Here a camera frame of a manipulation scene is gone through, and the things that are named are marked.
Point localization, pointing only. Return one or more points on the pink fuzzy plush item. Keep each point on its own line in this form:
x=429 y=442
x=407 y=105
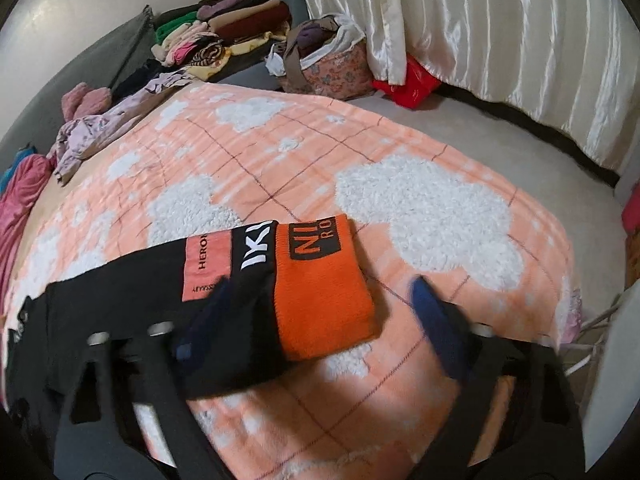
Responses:
x=83 y=101

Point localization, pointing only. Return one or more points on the floral fabric bag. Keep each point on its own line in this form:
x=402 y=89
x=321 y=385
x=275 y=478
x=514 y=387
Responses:
x=326 y=56

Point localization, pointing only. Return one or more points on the red plastic bag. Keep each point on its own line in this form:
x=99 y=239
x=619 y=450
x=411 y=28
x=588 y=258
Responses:
x=419 y=85

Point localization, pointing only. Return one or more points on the black sweater with orange cuffs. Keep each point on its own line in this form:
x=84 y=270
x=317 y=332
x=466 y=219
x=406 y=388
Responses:
x=240 y=299

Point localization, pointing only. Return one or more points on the stack of folded clothes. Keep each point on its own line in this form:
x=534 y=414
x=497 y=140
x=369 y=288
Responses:
x=214 y=39

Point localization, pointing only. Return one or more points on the peach and white fleece blanket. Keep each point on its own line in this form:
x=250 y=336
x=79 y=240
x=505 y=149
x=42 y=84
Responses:
x=344 y=207

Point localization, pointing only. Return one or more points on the lilac crumpled garment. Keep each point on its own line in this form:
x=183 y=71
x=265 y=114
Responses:
x=80 y=139

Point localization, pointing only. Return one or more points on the cream satin curtain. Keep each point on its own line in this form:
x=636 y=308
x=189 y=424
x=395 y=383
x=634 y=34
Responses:
x=572 y=65

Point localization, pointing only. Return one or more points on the blue cloth near headboard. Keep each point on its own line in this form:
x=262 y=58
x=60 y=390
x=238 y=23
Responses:
x=19 y=156

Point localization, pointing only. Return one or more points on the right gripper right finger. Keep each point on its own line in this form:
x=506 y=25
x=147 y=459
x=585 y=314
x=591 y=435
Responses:
x=541 y=436

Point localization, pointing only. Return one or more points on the pink satin duvet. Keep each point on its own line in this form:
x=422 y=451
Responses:
x=23 y=190

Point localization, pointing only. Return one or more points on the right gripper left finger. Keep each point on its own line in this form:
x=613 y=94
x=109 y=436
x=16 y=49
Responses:
x=143 y=351

